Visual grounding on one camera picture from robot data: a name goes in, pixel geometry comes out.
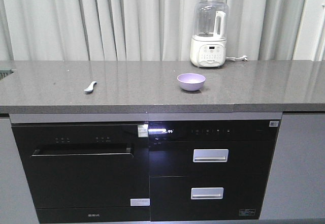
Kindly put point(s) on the purple bowl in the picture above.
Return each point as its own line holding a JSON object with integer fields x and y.
{"x": 191, "y": 81}

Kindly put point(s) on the light blue spoon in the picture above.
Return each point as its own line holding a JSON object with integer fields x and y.
{"x": 90, "y": 88}

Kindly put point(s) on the white blender with clear jar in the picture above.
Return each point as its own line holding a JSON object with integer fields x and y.
{"x": 209, "y": 38}

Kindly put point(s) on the black drawer disinfection cabinet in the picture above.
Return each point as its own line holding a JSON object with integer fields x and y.
{"x": 209, "y": 170}

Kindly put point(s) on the black built-in dishwasher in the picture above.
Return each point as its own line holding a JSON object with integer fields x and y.
{"x": 86, "y": 172}

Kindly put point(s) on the white pleated curtain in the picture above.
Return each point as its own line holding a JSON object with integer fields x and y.
{"x": 156, "y": 29}

